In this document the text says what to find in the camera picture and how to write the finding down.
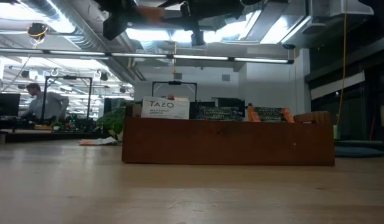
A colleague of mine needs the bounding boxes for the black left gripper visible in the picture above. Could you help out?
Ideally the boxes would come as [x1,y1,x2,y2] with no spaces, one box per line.
[95,0,139,41]

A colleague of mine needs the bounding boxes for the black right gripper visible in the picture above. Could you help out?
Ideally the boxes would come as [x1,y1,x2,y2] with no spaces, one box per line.
[164,0,264,48]

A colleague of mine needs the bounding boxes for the white orange Tazo tea packet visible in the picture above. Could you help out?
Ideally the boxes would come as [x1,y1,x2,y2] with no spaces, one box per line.
[78,136,119,146]
[141,96,190,120]

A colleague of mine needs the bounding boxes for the black blackcurrant tea packet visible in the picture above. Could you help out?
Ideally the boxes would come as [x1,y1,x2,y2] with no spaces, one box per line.
[196,105,244,121]

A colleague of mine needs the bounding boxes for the orange black-label tea packet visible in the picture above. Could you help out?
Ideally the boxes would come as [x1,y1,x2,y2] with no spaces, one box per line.
[248,116,295,123]
[247,106,291,113]
[247,111,294,118]

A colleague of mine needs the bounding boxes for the wooden three-compartment tray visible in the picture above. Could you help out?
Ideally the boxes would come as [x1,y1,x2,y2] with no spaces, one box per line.
[121,104,335,167]

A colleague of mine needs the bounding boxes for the long ceiling light strip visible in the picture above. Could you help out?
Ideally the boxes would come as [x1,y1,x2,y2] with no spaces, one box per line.
[0,46,294,65]

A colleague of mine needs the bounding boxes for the black computer monitor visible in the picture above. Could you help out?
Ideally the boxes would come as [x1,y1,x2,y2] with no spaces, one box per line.
[210,97,246,118]
[0,92,21,121]
[103,97,127,114]

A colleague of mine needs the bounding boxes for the small green potted plant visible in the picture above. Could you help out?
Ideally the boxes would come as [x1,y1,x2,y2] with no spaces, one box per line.
[96,105,127,141]

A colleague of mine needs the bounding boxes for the dark background table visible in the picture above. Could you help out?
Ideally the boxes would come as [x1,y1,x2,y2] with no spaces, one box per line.
[0,127,102,144]

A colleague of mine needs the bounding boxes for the dark blue round mat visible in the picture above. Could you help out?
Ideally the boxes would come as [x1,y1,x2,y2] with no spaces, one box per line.
[334,146,384,159]

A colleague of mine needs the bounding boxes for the silver ventilation duct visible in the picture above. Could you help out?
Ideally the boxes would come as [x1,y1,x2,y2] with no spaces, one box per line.
[20,0,146,83]

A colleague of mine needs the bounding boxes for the low black rig frame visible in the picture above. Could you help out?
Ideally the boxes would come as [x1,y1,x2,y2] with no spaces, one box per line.
[151,80,198,102]

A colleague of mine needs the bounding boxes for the tall black rig frame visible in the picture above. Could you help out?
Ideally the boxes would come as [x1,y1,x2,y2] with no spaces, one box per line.
[40,75,93,125]

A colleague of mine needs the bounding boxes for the black yellow ceiling cable reel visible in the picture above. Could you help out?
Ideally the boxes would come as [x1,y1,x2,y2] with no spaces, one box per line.
[26,22,50,42]

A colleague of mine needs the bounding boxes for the yellow hanging cable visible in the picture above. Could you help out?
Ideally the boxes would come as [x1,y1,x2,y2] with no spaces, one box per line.
[335,0,349,126]

